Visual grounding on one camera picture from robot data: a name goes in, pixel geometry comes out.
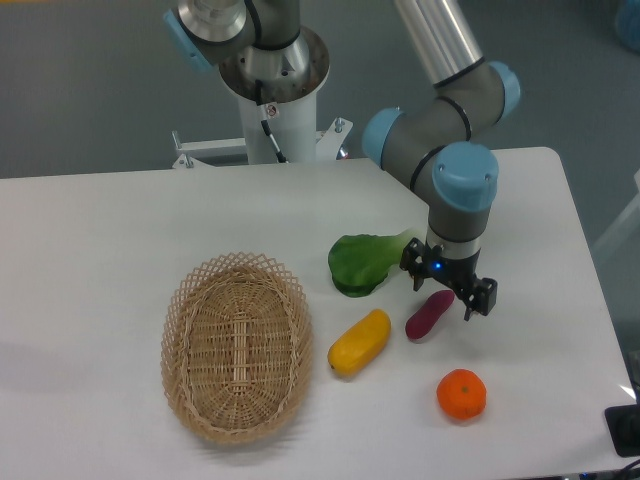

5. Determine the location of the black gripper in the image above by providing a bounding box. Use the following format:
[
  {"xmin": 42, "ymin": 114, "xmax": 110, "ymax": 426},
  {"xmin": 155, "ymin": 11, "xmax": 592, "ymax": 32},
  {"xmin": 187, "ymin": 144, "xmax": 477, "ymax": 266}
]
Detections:
[{"xmin": 399, "ymin": 238, "xmax": 498, "ymax": 321}]

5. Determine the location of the purple sweet potato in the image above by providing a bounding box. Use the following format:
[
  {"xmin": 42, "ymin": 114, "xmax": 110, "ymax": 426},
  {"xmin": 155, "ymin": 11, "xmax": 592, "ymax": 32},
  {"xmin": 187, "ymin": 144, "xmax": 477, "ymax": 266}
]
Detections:
[{"xmin": 405, "ymin": 290, "xmax": 455, "ymax": 341}]

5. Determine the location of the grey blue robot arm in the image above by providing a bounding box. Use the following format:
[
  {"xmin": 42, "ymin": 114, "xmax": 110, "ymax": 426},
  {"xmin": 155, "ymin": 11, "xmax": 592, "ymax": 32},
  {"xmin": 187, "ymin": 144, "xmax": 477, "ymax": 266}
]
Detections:
[{"xmin": 163, "ymin": 1, "xmax": 520, "ymax": 315}]

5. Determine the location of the green bok choy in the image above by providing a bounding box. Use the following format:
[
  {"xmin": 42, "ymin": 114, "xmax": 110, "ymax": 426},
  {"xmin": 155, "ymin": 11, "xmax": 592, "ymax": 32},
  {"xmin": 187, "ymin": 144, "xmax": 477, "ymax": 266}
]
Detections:
[{"xmin": 327, "ymin": 229, "xmax": 418, "ymax": 298}]

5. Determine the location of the yellow mango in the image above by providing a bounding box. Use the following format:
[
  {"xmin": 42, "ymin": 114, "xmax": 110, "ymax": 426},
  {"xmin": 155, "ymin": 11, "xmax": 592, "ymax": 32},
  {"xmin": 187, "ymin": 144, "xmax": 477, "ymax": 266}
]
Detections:
[{"xmin": 327, "ymin": 309, "xmax": 391, "ymax": 377}]

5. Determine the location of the orange tangerine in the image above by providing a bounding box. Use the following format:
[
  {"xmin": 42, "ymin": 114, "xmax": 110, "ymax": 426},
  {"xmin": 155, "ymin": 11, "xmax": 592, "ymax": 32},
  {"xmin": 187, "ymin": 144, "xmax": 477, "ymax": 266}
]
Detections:
[{"xmin": 436, "ymin": 369, "xmax": 487, "ymax": 421}]

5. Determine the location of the woven wicker basket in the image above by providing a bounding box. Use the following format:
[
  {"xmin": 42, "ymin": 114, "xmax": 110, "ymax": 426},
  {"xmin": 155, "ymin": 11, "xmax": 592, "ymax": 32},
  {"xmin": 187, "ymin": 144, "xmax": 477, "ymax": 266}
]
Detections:
[{"xmin": 161, "ymin": 252, "xmax": 313, "ymax": 445}]

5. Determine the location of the black device at edge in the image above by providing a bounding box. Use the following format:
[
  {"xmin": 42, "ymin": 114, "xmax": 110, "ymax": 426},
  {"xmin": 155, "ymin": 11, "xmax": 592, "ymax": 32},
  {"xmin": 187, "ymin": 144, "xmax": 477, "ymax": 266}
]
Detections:
[{"xmin": 604, "ymin": 404, "xmax": 639, "ymax": 458}]

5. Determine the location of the white metal base frame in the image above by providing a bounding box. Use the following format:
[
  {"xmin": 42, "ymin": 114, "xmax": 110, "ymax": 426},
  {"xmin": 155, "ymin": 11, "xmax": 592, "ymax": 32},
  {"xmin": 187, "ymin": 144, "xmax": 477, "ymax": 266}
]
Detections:
[{"xmin": 172, "ymin": 117, "xmax": 353, "ymax": 169}]

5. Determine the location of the black white cable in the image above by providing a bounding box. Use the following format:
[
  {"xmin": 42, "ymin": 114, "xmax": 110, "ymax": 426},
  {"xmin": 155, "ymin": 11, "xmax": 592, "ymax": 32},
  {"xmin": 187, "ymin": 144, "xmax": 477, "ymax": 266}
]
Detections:
[{"xmin": 253, "ymin": 79, "xmax": 289, "ymax": 164}]

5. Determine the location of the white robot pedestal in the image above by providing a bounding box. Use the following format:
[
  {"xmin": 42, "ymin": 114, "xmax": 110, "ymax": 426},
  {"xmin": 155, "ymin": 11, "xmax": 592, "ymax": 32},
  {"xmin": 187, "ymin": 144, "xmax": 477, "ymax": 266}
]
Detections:
[{"xmin": 219, "ymin": 27, "xmax": 330, "ymax": 164}]

